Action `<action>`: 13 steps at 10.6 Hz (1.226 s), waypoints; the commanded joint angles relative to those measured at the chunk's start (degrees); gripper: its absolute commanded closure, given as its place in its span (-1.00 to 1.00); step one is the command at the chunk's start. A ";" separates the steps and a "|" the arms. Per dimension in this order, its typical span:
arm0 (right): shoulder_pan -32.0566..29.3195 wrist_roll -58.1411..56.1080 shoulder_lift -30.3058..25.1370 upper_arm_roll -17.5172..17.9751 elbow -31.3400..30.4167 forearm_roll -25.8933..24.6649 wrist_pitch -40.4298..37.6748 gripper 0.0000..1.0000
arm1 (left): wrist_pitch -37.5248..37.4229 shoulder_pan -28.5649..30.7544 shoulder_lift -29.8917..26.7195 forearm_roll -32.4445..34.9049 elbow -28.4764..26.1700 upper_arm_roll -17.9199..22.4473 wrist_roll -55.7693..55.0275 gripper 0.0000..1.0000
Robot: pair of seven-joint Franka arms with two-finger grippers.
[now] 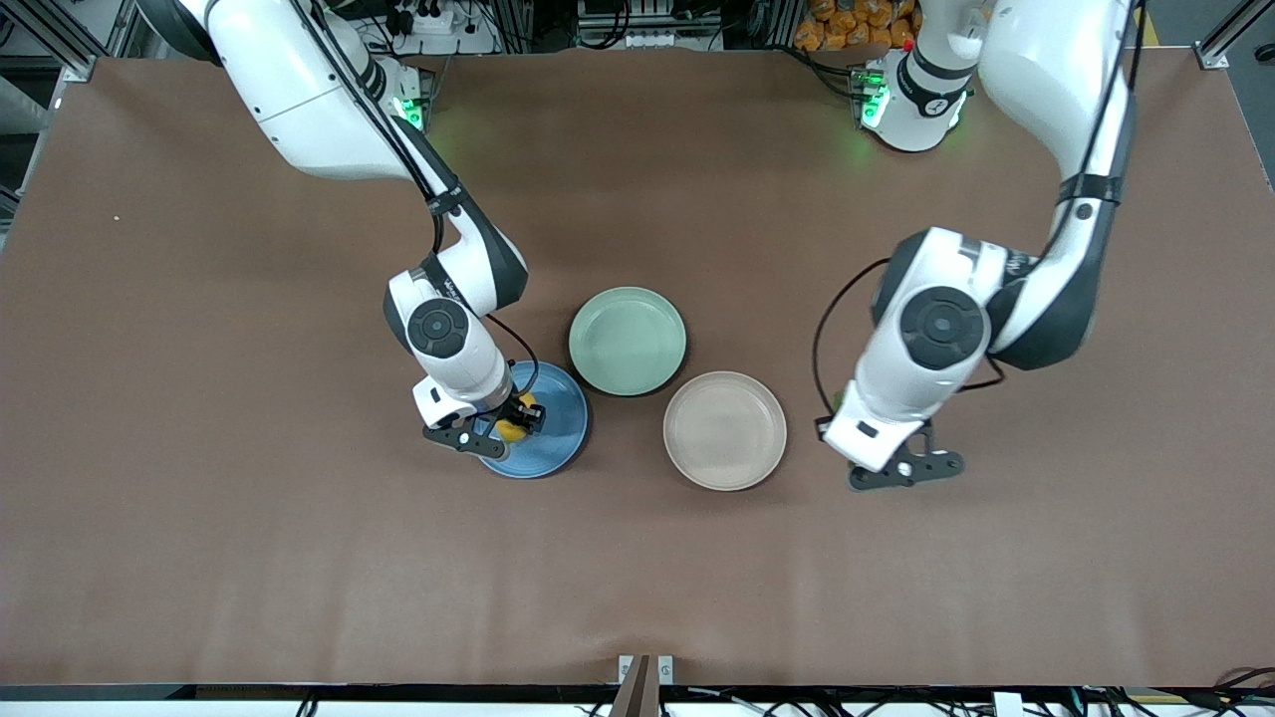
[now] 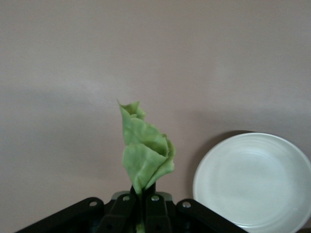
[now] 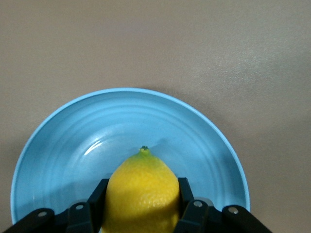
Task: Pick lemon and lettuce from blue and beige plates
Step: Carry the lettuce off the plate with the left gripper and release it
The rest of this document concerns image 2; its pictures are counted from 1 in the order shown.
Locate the green lettuce leaf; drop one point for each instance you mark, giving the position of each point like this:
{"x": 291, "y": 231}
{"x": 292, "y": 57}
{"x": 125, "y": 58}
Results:
{"x": 143, "y": 155}

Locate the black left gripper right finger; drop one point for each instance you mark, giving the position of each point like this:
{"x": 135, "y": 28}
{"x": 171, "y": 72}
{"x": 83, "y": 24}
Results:
{"x": 158, "y": 216}

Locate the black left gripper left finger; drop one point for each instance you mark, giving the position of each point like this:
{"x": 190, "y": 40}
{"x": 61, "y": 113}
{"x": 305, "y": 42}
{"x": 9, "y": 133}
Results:
{"x": 116, "y": 216}

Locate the beige plate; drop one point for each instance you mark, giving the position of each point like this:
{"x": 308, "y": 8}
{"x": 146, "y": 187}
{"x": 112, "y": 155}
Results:
{"x": 252, "y": 182}

